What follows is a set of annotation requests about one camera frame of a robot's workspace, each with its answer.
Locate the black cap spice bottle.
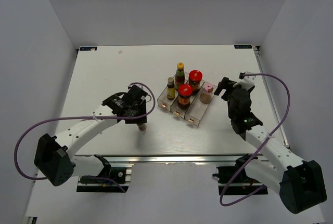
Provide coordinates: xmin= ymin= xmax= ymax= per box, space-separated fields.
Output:
xmin=137 ymin=123 xmax=147 ymax=131

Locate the pink cap spice bottle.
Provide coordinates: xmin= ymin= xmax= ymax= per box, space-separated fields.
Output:
xmin=199 ymin=83 xmax=214 ymax=104

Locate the red lid jar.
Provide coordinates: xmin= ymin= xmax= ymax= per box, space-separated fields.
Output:
xmin=177 ymin=84 xmax=193 ymax=110
xmin=188 ymin=70 xmax=203 ymax=95

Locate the small yellow label bottle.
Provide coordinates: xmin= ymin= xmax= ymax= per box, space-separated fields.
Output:
xmin=167 ymin=77 xmax=175 ymax=100

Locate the green label sauce bottle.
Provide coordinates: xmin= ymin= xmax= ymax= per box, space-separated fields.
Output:
xmin=174 ymin=62 xmax=185 ymax=90

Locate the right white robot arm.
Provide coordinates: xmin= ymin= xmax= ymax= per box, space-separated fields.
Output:
xmin=214 ymin=72 xmax=327 ymax=214

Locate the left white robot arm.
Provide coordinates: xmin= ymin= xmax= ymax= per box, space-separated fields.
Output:
xmin=34 ymin=85 xmax=148 ymax=186

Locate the clear three-slot organizer tray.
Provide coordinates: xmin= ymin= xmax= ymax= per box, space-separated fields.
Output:
xmin=157 ymin=80 xmax=217 ymax=126

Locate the blue corner label right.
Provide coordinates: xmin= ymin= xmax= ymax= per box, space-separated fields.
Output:
xmin=234 ymin=44 xmax=252 ymax=49

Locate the blue corner label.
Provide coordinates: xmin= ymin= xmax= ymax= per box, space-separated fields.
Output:
xmin=79 ymin=46 xmax=97 ymax=51
xmin=234 ymin=44 xmax=252 ymax=49

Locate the blue corner label left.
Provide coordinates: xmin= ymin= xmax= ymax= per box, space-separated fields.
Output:
xmin=79 ymin=46 xmax=97 ymax=51

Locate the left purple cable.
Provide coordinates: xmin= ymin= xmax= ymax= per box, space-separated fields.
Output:
xmin=14 ymin=82 xmax=157 ymax=192

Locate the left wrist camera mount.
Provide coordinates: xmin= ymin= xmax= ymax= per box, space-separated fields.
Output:
xmin=127 ymin=83 xmax=144 ymax=90

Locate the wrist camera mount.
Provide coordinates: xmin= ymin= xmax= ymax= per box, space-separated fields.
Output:
xmin=127 ymin=83 xmax=144 ymax=90
xmin=233 ymin=72 xmax=256 ymax=91

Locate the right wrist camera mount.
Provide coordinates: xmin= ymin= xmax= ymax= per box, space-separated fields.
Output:
xmin=233 ymin=72 xmax=256 ymax=91

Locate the aluminium table rail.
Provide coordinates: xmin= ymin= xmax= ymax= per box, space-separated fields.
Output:
xmin=72 ymin=153 xmax=271 ymax=164

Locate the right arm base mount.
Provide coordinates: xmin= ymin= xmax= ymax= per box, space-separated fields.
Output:
xmin=212 ymin=154 xmax=261 ymax=195

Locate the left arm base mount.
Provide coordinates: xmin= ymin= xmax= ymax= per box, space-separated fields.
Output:
xmin=74 ymin=155 xmax=132 ymax=193

